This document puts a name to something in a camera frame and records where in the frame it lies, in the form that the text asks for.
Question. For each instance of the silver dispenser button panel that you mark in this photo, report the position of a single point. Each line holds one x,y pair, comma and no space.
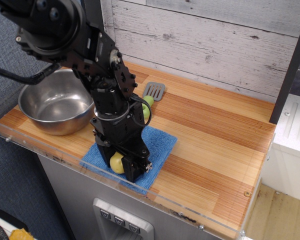
117,224

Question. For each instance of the dark right frame post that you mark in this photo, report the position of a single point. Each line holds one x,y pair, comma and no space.
286,85

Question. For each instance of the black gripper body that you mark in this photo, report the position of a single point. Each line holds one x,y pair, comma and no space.
125,136

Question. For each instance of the green handled grey spatula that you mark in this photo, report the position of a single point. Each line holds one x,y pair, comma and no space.
153,93

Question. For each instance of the yellow toy potato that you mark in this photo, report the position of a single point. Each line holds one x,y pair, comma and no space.
116,163

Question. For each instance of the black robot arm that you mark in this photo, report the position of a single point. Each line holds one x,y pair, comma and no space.
69,34

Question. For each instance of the white ridged side appliance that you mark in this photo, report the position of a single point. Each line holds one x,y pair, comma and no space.
281,169

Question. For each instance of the blue microfiber cloth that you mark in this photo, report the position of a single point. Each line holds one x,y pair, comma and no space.
160,145

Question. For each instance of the stainless steel bowl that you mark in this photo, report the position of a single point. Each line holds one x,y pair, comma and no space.
59,105

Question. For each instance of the yellow object bottom left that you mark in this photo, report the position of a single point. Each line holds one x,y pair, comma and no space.
20,234

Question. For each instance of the grey toy kitchen cabinet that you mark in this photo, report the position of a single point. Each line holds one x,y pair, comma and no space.
76,192

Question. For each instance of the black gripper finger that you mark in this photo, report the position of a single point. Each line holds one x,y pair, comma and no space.
131,168
107,151

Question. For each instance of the dark left frame post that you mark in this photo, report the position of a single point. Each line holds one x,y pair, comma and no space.
93,12

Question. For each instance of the dark frame post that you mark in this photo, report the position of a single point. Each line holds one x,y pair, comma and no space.
286,85
93,12

